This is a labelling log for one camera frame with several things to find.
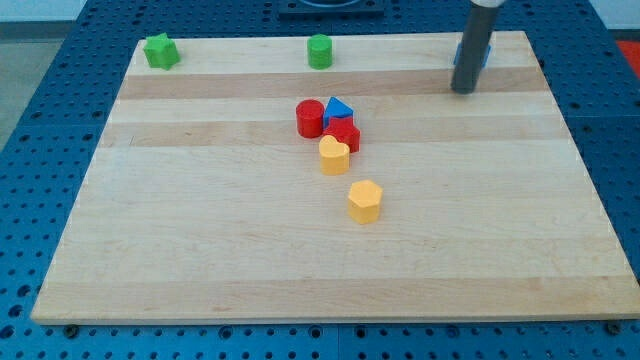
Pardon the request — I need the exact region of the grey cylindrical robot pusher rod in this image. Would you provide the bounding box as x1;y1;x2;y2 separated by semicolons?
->
450;0;504;95

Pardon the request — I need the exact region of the red star block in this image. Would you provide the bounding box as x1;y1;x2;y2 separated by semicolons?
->
323;116;361;153

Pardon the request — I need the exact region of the blue triangle block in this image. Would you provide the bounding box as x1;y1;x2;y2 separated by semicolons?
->
323;97;354;128

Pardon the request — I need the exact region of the blue block behind rod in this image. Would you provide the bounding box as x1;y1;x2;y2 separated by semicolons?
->
453;42;492;68

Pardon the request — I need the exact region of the green cylinder block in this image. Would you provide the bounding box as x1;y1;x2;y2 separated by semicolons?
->
307;34;333;70

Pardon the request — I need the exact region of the green star block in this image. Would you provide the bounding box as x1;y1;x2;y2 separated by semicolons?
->
143;33;181;70

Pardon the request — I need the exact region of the red cylinder block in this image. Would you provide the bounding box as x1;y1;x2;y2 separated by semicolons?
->
295;99;324;138

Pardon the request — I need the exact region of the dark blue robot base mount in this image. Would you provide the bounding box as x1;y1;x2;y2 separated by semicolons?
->
276;0;386;19

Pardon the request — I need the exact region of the yellow heart block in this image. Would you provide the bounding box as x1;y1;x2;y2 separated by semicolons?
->
318;135;350;176

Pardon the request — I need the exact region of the light wooden board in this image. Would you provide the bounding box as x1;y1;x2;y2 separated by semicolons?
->
31;31;639;325

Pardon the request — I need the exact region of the yellow hexagon block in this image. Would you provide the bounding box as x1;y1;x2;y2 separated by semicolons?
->
347;180;383;224

